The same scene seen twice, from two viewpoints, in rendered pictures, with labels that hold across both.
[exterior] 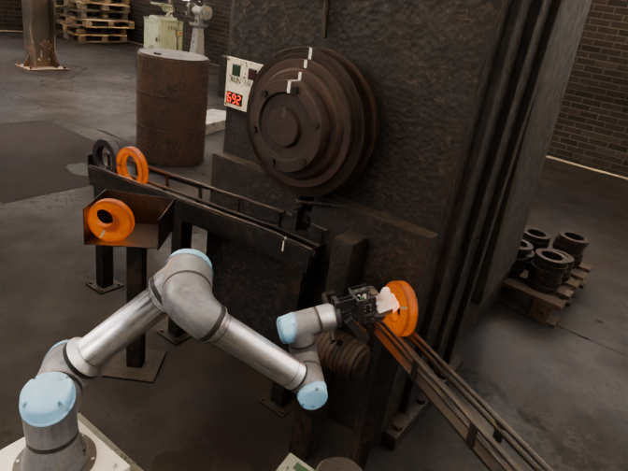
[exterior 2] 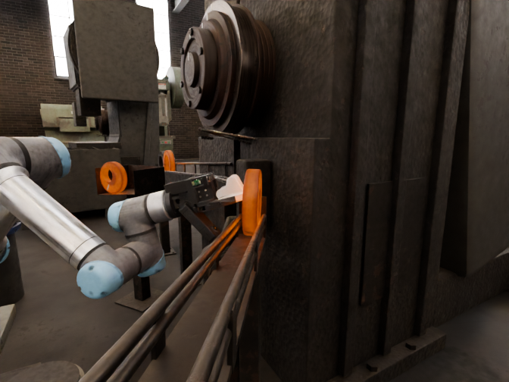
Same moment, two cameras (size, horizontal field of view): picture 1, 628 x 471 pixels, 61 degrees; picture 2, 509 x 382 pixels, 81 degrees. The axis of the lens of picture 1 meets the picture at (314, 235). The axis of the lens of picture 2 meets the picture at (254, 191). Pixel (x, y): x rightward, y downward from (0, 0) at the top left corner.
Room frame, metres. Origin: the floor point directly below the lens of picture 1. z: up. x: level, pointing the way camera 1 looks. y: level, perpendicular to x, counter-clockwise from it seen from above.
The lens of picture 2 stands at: (0.70, -0.60, 0.88)
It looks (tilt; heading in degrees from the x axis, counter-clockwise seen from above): 10 degrees down; 28
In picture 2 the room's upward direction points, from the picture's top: straight up
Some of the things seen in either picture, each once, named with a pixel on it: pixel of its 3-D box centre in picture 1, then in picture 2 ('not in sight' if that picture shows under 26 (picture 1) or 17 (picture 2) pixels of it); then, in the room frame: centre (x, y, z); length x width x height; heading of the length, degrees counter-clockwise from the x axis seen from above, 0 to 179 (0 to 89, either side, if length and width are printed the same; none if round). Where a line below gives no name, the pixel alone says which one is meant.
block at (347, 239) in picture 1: (346, 267); (254, 194); (1.59, -0.12, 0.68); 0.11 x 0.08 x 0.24; 147
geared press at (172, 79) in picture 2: not in sight; (158, 117); (7.87, 6.65, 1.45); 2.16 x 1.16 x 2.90; 57
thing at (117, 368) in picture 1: (131, 289); (135, 235); (1.74, 0.67, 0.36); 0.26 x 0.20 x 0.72; 92
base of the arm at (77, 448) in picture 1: (53, 446); not in sight; (0.93, 0.55, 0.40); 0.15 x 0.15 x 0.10
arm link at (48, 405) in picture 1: (49, 407); not in sight; (0.94, 0.55, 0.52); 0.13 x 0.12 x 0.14; 13
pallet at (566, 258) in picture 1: (489, 236); not in sight; (3.26, -1.14, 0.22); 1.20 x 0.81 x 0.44; 55
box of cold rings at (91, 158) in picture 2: not in sight; (66, 180); (2.61, 2.77, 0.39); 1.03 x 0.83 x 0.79; 151
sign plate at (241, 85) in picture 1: (252, 88); not in sight; (1.98, 0.31, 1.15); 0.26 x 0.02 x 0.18; 57
